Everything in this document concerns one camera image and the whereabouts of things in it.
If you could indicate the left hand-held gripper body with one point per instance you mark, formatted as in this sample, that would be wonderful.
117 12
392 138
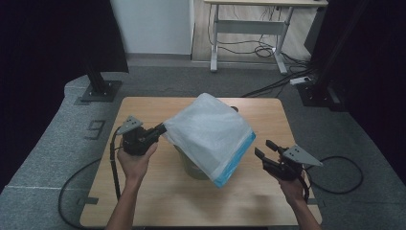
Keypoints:
137 142

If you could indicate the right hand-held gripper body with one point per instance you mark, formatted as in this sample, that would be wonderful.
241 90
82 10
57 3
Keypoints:
287 171

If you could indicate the green plastic trash bin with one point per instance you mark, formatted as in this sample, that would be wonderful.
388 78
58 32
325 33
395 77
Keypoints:
191 169

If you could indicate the white trash bag blue edge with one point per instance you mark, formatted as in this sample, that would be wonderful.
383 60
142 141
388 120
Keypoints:
207 134

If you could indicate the person's right hand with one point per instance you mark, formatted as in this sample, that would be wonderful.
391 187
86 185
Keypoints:
295 190

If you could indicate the person's left hand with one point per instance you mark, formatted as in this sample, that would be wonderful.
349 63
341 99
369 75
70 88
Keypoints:
135 167

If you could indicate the dark round table grommet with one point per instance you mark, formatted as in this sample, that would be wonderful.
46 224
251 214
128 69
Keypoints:
235 109

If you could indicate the black metal stand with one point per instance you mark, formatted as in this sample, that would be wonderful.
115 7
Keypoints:
319 89
100 87

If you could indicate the white power strip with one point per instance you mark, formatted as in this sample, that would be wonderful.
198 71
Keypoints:
300 80

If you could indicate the white-legged wooden desk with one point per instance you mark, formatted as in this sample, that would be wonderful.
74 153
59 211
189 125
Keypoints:
249 27

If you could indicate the dark curtain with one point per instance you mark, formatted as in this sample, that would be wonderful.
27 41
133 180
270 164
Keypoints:
48 48
376 64

